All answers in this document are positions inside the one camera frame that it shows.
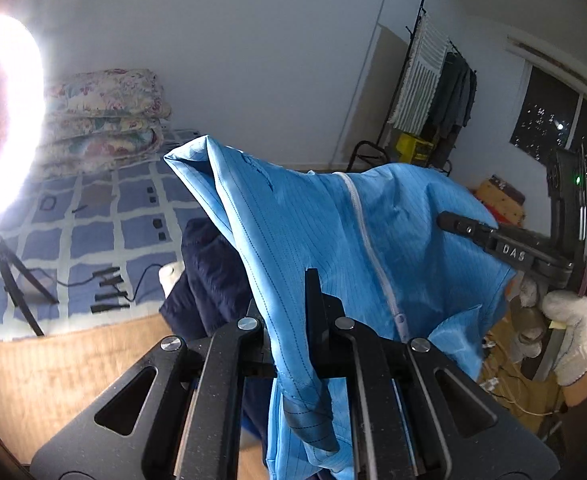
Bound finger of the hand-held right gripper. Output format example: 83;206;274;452
437;211;574;291

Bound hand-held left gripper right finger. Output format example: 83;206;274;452
305;268;559;480

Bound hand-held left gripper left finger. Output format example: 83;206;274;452
30;300;279;480

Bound light blue zip jacket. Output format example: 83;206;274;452
163;133;517;480

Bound person's right forearm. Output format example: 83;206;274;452
561;355;587;408

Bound hanging dark clothes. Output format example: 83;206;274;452
423;52;478;143

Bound black clothes rack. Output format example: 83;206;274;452
346;0;479;178

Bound person's right hand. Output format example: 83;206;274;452
518;277;587;387

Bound window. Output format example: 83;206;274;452
506;35;587;213

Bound navy puffer jacket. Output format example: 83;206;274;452
159;217;274;441

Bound yellow box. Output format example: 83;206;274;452
395;131;434;165

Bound striped towel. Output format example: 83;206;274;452
387;12;451;133

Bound pale leaning board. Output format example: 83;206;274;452
331;0;409;168

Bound blue checked bed sheet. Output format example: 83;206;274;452
0;127;214;343

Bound black tripod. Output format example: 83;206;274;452
0;225;59;337

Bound black cable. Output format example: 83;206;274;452
56;261;166;313

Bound ring light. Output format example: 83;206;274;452
0;10;44;233

